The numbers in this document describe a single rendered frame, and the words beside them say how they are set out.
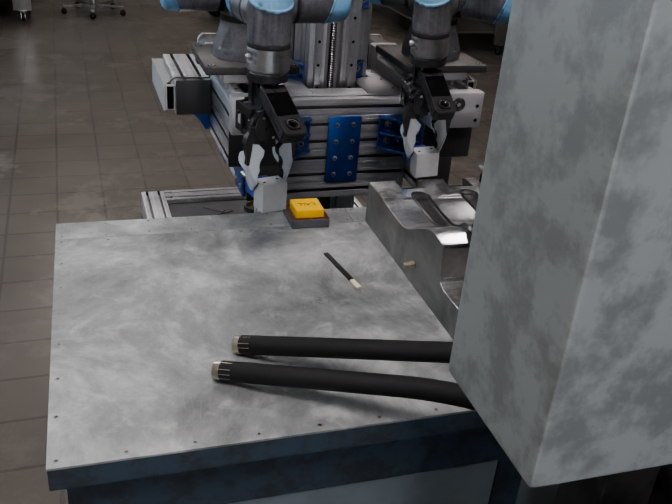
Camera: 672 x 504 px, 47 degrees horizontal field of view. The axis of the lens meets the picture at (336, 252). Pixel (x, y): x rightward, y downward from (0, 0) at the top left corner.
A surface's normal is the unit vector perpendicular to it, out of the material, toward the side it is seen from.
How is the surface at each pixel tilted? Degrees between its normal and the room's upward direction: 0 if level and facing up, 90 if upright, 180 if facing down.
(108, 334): 0
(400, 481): 90
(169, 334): 0
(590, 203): 90
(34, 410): 0
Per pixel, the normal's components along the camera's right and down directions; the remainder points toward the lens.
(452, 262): 0.29, 0.37
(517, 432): -0.96, 0.07
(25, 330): 0.07, -0.88
